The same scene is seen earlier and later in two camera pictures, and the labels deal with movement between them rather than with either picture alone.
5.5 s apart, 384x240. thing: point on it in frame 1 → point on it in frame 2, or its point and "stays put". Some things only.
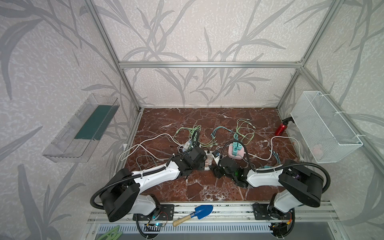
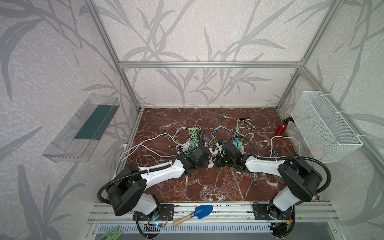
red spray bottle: x=282 y=127 stays put
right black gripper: x=219 y=167 → x=225 y=148
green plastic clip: x=114 y=234 stays put
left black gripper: x=199 y=159 stays put
